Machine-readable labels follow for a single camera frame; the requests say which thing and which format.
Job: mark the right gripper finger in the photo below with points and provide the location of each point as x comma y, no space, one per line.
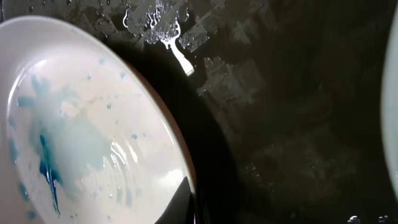
180,209

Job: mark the white plate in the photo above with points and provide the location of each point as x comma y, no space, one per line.
84,137
389,104

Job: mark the dark grey serving tray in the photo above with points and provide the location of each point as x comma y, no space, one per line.
278,100

